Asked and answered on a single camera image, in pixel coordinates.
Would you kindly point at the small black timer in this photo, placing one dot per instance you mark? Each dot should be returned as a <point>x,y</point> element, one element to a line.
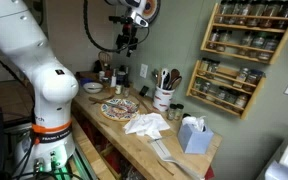
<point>144,91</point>

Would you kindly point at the crumpled white cloth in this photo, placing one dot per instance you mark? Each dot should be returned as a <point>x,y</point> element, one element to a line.
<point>145,125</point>

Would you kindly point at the wooden stepped condiment rack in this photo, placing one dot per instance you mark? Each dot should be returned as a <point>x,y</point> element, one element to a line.
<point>87,75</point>

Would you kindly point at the dark sauce bottle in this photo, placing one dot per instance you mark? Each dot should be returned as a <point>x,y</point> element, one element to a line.
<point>97,66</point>

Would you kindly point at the red lid jar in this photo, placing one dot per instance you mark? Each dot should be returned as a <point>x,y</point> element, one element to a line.
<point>108,73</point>

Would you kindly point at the white bowl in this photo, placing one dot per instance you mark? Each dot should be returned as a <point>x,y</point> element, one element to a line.
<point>93,88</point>

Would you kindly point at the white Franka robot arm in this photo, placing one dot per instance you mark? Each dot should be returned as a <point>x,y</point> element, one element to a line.
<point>44,83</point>

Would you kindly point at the steel pepper mill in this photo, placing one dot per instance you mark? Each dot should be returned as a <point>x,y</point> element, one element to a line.
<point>113,79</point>

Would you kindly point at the colourful patterned plate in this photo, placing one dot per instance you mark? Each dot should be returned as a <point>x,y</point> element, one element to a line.
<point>119,111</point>

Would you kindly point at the metal spatula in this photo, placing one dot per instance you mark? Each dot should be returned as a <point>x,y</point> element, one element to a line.
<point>162,150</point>

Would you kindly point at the large wooden spice rack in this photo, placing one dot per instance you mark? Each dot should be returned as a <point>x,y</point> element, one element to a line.
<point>286,36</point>

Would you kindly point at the small seasoning jar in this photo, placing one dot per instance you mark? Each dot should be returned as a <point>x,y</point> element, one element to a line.
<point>118,89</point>

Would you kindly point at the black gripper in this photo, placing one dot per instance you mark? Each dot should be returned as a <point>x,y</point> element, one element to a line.
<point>127,40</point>

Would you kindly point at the aluminium base frame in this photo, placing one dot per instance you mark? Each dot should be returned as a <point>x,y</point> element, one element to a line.
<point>84,168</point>

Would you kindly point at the white red utensil crock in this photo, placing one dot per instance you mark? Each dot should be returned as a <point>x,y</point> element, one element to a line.
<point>162,98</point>

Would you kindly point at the blue tissue box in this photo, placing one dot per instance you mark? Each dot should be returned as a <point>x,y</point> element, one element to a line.
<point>194,141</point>

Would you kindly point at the small wooden spice rack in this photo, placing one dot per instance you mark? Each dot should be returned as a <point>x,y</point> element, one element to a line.
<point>251,100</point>

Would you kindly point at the white slotted spatula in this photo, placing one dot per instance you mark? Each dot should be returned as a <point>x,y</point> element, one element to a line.
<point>164,74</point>

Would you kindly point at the blue bowl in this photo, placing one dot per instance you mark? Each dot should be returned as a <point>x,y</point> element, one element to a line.
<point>85,81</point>

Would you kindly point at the black utensil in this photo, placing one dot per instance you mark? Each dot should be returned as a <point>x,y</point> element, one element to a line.
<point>166,80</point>

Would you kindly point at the white wall outlet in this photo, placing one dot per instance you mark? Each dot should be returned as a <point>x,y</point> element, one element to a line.
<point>144,70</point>

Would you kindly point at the small black lid jar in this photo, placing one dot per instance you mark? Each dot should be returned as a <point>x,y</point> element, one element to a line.
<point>179,112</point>
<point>186,116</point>
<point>171,112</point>

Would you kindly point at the metal utensil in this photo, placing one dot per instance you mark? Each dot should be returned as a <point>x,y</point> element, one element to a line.
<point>155,74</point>

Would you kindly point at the wooden spindle chair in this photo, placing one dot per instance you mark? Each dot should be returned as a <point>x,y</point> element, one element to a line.
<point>104,58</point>

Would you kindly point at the white tissue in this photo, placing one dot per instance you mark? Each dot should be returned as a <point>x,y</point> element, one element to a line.
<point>194,122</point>

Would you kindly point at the wooden platform board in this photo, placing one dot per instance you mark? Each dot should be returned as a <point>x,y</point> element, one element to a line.
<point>90,153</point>

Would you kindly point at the wooden spoon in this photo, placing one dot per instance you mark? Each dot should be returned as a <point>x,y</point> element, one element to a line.
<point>174,73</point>
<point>177,81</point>

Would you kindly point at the white spice shaker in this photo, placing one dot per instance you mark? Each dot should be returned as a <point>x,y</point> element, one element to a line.
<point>102,76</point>

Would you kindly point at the tall steel canister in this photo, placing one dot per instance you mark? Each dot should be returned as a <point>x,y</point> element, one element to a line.
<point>126,78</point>

